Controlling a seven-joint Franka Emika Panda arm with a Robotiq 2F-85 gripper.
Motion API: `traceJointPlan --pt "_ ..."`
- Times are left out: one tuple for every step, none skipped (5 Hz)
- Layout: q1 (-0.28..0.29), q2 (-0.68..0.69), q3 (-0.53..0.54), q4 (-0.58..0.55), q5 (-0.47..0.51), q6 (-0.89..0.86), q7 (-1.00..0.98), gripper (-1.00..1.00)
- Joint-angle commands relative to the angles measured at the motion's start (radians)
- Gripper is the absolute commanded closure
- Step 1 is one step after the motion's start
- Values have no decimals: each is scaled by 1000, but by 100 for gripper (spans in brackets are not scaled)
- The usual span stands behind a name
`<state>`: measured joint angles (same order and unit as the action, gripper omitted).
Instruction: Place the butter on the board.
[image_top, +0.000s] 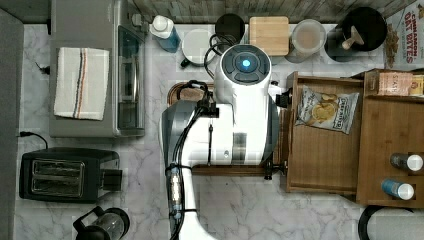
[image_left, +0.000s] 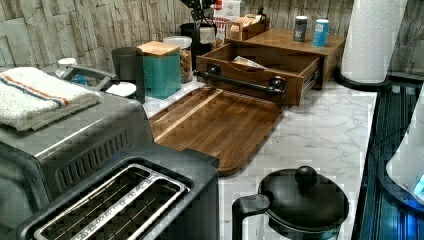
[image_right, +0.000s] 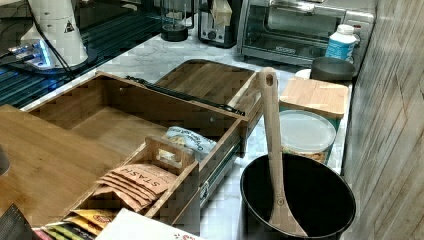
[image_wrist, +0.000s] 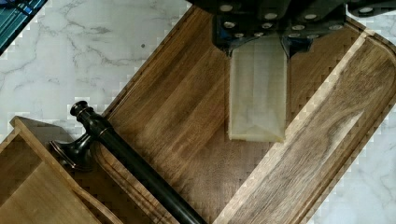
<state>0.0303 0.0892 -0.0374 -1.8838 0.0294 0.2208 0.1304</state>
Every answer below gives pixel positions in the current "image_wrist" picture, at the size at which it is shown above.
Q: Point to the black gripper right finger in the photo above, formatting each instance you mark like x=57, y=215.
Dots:
x=307, y=20

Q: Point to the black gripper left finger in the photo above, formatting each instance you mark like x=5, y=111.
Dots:
x=237, y=22

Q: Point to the dark wooden cutting board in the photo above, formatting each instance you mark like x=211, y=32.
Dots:
x=174, y=113

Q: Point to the dark bronze paper towel holder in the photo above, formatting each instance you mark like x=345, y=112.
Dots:
x=78, y=156

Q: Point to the teal striped cloth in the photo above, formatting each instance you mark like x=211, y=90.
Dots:
x=14, y=16

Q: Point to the light wooden box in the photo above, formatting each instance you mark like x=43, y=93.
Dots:
x=35, y=188

